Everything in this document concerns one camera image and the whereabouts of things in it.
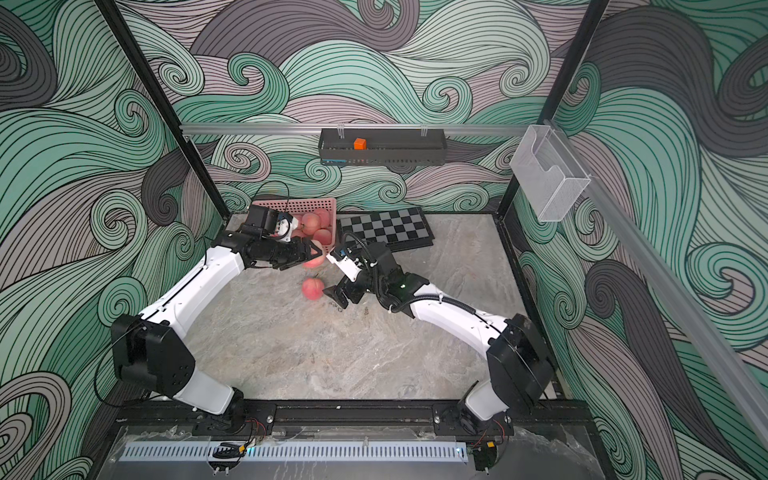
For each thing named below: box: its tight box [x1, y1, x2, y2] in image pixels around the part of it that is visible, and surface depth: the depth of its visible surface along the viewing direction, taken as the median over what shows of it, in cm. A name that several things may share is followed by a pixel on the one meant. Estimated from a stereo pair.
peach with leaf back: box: [313, 228, 332, 245], surface depth 106 cm
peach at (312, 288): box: [302, 278, 324, 301], surface depth 94 cm
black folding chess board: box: [337, 207, 435, 252], surface depth 113 cm
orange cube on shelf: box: [353, 137, 367, 150], surface depth 91 cm
